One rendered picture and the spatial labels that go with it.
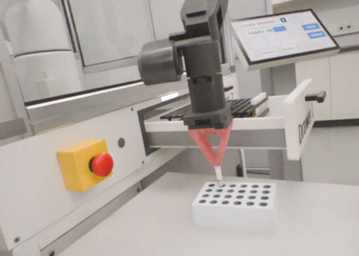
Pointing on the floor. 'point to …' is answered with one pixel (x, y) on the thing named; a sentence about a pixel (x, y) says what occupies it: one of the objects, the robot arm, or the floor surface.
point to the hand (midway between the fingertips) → (216, 160)
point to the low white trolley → (130, 246)
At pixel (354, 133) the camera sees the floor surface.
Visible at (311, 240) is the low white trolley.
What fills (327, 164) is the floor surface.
